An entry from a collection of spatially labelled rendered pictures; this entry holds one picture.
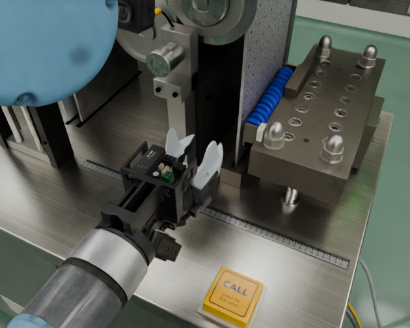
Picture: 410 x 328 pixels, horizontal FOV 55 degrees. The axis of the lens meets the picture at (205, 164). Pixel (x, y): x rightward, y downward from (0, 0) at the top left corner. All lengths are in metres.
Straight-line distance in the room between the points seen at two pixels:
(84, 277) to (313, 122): 0.49
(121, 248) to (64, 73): 0.26
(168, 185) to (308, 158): 0.30
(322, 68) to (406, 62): 2.38
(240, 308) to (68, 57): 0.49
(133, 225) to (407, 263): 1.62
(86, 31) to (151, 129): 0.74
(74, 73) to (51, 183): 0.67
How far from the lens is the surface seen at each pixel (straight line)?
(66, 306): 0.38
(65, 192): 0.80
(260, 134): 0.66
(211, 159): 0.51
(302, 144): 0.68
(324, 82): 0.84
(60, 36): 0.17
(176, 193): 0.43
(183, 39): 0.61
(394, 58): 3.27
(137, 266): 0.41
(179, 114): 0.67
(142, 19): 0.42
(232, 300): 0.61
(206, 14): 0.59
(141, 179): 0.43
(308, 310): 0.65
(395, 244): 1.96
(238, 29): 0.60
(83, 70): 0.18
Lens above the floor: 1.47
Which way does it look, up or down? 45 degrees down
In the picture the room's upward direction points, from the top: straight up
